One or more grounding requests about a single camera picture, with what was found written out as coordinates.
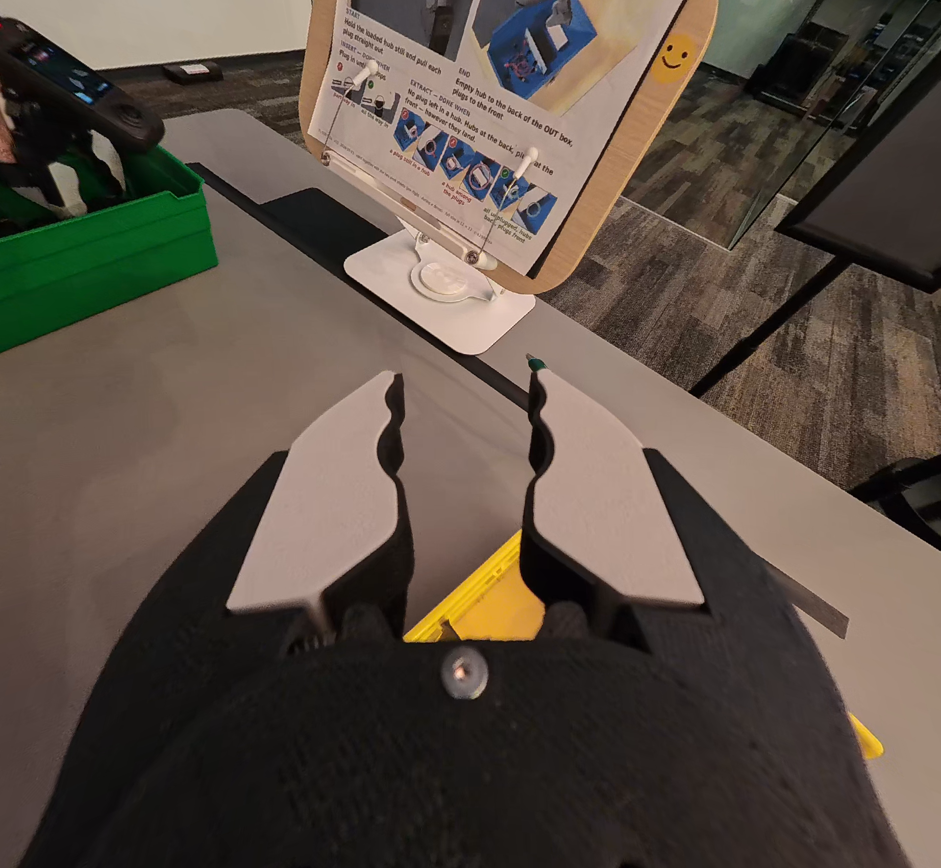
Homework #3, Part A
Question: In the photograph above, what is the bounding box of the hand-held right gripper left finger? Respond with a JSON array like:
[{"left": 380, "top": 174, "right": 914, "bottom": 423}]
[{"left": 225, "top": 370, "right": 411, "bottom": 634}]

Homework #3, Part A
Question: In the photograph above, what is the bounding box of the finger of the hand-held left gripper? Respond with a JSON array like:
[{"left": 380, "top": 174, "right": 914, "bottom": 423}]
[
  {"left": 0, "top": 156, "right": 77, "bottom": 218},
  {"left": 81, "top": 134, "right": 130, "bottom": 208}
]

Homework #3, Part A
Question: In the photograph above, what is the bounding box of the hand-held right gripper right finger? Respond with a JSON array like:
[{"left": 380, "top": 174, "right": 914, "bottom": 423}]
[{"left": 521, "top": 364, "right": 708, "bottom": 631}]

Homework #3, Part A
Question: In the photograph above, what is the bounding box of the green plastic bin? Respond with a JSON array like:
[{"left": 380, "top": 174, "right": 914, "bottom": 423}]
[{"left": 0, "top": 147, "right": 220, "bottom": 356}]

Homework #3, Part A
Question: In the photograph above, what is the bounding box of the yellow plastic bin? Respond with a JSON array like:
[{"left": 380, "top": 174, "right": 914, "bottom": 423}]
[{"left": 399, "top": 529, "right": 888, "bottom": 760}]

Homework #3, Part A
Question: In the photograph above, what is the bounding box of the black mat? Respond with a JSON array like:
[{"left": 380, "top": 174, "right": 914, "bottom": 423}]
[{"left": 192, "top": 163, "right": 399, "bottom": 261}]

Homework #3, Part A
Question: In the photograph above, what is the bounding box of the white stand base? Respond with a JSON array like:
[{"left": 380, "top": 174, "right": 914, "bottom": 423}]
[{"left": 343, "top": 220, "right": 536, "bottom": 358}]

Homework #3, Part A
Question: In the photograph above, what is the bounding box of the instruction sheet on stand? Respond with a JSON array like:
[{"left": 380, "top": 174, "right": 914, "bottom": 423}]
[{"left": 297, "top": 0, "right": 723, "bottom": 297}]

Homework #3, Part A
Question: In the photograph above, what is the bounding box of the black monitor on stand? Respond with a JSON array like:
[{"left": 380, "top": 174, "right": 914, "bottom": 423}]
[{"left": 690, "top": 66, "right": 941, "bottom": 400}]

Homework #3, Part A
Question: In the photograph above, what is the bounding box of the yellow smiley sticker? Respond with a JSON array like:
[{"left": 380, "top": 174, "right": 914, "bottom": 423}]
[{"left": 650, "top": 32, "right": 704, "bottom": 84}]

